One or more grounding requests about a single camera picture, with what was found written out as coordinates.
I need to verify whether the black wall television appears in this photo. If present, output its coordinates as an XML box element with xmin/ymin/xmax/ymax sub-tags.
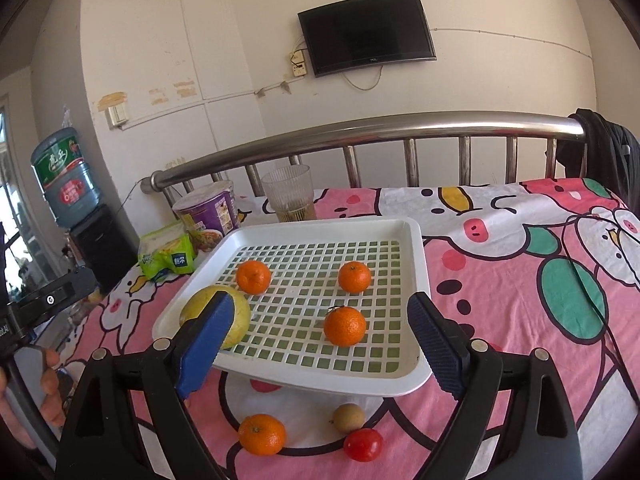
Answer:
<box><xmin>297</xmin><ymin>0</ymin><xmax>437</xmax><ymax>79</ymax></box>

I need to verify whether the white slotted plastic tray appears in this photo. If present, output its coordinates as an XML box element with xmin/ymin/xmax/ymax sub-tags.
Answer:
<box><xmin>151</xmin><ymin>216</ymin><xmax>434</xmax><ymax>398</ymax></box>

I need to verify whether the small brown longan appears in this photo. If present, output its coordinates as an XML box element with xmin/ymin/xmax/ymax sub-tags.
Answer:
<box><xmin>330</xmin><ymin>403</ymin><xmax>365</xmax><ymax>434</ymax></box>

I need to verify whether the red tomato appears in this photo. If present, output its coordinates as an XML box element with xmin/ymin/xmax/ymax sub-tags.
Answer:
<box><xmin>343</xmin><ymin>428</ymin><xmax>385</xmax><ymax>463</ymax></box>

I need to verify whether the blue water dispenser bottle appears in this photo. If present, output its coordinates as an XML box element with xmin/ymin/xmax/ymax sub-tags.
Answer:
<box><xmin>30</xmin><ymin>126</ymin><xmax>97</xmax><ymax>228</ymax></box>

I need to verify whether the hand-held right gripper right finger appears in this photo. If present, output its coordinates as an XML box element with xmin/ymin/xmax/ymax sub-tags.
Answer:
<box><xmin>406</xmin><ymin>291</ymin><xmax>586</xmax><ymax>480</ymax></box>

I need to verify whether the metal bed rail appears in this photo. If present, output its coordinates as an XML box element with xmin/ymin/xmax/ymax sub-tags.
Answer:
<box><xmin>141</xmin><ymin>111</ymin><xmax>586</xmax><ymax>198</ymax></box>

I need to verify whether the pink cartoon printed bedsheet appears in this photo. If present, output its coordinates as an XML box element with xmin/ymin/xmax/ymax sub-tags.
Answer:
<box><xmin>65</xmin><ymin>177</ymin><xmax>640</xmax><ymax>480</ymax></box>

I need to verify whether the yellow pomelo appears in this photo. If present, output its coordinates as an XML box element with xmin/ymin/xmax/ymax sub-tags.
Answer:
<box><xmin>179</xmin><ymin>285</ymin><xmax>252</xmax><ymax>350</ymax></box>

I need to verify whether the small orange tangerine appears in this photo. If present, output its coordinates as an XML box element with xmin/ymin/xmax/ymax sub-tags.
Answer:
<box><xmin>338</xmin><ymin>261</ymin><xmax>373</xmax><ymax>294</ymax></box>
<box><xmin>237</xmin><ymin>413</ymin><xmax>287</xmax><ymax>456</ymax></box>
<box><xmin>235</xmin><ymin>259</ymin><xmax>272</xmax><ymax>295</ymax></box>
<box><xmin>323</xmin><ymin>306</ymin><xmax>368</xmax><ymax>347</ymax></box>

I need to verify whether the purple instant noodle cup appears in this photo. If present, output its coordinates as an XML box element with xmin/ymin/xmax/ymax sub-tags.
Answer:
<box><xmin>172</xmin><ymin>180</ymin><xmax>240</xmax><ymax>255</ymax></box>

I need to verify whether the black clothing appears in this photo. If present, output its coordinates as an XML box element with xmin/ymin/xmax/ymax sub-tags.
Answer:
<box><xmin>556</xmin><ymin>108</ymin><xmax>640</xmax><ymax>200</ymax></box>

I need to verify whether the person's left hand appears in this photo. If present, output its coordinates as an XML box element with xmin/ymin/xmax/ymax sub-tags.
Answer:
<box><xmin>0</xmin><ymin>349</ymin><xmax>68</xmax><ymax>450</ymax></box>

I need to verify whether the television cable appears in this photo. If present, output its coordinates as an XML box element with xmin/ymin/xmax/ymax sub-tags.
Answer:
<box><xmin>342</xmin><ymin>67</ymin><xmax>383</xmax><ymax>92</ymax></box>

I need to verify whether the green snack packet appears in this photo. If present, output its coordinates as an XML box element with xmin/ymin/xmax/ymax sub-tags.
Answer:
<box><xmin>138</xmin><ymin>221</ymin><xmax>197</xmax><ymax>282</ymax></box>

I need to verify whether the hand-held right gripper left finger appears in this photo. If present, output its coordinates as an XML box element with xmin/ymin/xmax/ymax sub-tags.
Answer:
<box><xmin>55</xmin><ymin>290</ymin><xmax>236</xmax><ymax>480</ymax></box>

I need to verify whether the clear ribbed glass cup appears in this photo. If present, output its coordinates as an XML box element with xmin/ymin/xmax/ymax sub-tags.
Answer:
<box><xmin>260</xmin><ymin>164</ymin><xmax>317</xmax><ymax>223</ymax></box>

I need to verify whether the black water dispenser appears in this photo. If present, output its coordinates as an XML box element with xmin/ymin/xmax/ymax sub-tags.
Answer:
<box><xmin>69</xmin><ymin>204</ymin><xmax>138</xmax><ymax>293</ymax></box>

